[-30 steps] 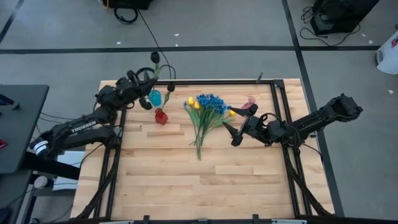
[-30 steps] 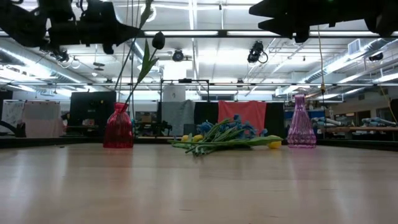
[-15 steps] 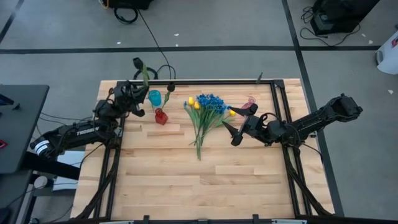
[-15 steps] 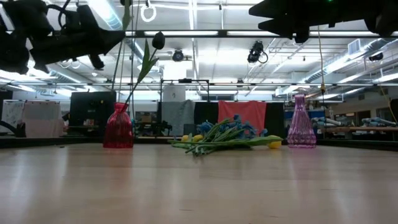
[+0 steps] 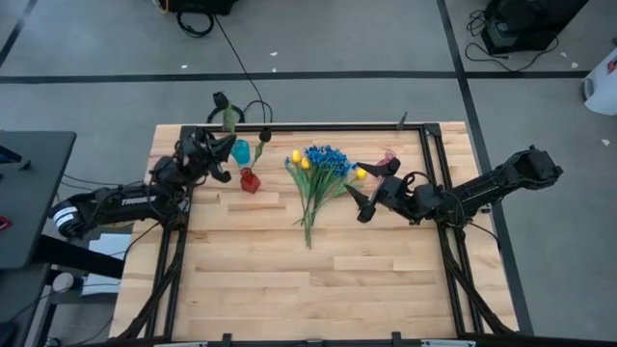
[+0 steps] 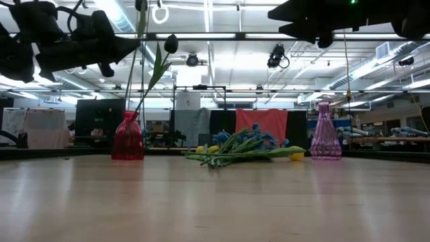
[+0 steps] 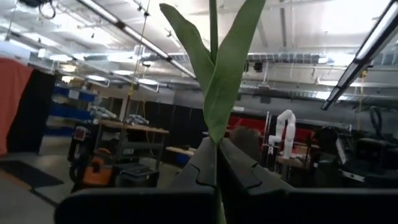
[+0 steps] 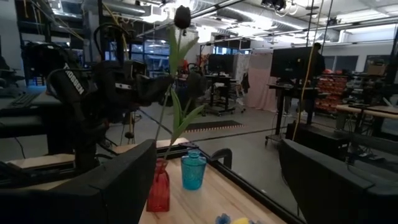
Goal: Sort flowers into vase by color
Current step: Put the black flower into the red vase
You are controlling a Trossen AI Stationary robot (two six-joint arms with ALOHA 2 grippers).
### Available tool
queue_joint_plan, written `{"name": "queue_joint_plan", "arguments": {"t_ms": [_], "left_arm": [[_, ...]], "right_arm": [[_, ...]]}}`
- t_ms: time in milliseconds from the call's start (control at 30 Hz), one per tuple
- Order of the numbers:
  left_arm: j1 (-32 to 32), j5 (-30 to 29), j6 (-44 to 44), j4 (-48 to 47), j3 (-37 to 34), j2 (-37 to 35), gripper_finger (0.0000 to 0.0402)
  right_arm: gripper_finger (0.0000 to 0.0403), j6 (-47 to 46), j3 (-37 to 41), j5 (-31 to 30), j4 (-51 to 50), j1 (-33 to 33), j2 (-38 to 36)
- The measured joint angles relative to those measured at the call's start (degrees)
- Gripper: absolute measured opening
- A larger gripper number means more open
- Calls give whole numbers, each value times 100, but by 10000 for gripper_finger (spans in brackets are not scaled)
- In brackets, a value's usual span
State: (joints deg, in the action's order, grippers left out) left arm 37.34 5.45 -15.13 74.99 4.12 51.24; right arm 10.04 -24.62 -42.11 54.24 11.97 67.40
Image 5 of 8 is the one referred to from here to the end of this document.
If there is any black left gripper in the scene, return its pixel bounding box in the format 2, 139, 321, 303
180, 126, 237, 184

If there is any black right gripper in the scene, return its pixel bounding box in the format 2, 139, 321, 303
344, 157, 416, 225

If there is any teal glass vase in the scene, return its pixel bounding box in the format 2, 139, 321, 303
229, 138, 252, 168

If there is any yellow artificial tulip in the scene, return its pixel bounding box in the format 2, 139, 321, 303
298, 157, 322, 242
283, 148, 314, 232
308, 167, 368, 227

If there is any purple glass vase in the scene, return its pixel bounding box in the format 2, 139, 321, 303
375, 148, 399, 169

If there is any red glass vase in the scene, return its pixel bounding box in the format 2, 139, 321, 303
239, 167, 262, 195

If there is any small blue flower bunch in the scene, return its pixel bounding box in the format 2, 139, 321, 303
303, 147, 358, 250

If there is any white paper sheet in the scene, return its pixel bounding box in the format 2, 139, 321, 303
81, 233, 132, 296

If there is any black equipment box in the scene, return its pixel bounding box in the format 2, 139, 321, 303
166, 0, 240, 15

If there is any black desk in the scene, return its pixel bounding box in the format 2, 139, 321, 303
0, 129, 77, 271

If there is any white round disc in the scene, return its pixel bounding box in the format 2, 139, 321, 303
51, 272, 75, 294

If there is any black computer tower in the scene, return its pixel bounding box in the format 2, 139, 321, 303
481, 0, 590, 55

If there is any white bin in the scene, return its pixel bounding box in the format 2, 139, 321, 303
581, 46, 617, 117

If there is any black cable loop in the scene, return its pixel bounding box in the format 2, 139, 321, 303
206, 99, 274, 124

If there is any black aluminium table frame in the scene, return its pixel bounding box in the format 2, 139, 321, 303
113, 122, 520, 347

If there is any long black floor cable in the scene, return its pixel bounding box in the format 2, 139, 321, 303
211, 13, 274, 124

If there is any coiled black cable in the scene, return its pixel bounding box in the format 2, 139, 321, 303
175, 12, 216, 39

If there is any tangled black cable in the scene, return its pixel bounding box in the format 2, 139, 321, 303
465, 9, 560, 72

